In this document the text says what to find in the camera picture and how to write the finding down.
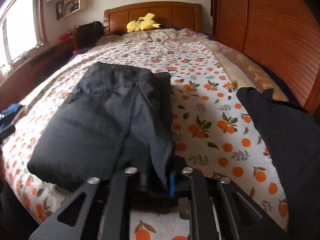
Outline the wooden desk cabinet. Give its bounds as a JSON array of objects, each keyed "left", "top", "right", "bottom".
[{"left": 1, "top": 38, "right": 74, "bottom": 110}]

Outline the yellow plush toy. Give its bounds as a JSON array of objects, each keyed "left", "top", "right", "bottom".
[{"left": 126, "top": 13, "right": 164, "bottom": 33}]

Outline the black jacket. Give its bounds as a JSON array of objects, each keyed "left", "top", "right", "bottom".
[{"left": 27, "top": 62, "right": 176, "bottom": 191}]

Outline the wooden louvered wardrobe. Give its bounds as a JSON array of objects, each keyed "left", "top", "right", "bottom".
[{"left": 212, "top": 0, "right": 319, "bottom": 114}]

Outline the red bowl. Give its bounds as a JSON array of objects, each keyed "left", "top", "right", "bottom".
[{"left": 59, "top": 32, "right": 73, "bottom": 41}]

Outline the black garment at right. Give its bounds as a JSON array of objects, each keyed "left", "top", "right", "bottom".
[{"left": 236, "top": 87, "right": 319, "bottom": 239}]

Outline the beige floral quilt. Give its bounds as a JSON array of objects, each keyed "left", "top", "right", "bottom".
[{"left": 96, "top": 28, "right": 209, "bottom": 46}]

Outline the floral orange bed sheet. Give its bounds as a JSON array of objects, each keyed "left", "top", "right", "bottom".
[{"left": 1, "top": 37, "right": 289, "bottom": 239}]

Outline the blue folded garment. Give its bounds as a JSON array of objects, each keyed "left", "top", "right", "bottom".
[{"left": 0, "top": 103, "right": 24, "bottom": 130}]

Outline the wooden headboard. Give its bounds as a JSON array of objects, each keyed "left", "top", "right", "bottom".
[{"left": 103, "top": 1, "right": 202, "bottom": 35}]

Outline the window with wooden frame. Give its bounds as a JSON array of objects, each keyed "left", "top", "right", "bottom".
[{"left": 1, "top": 0, "right": 48, "bottom": 74}]

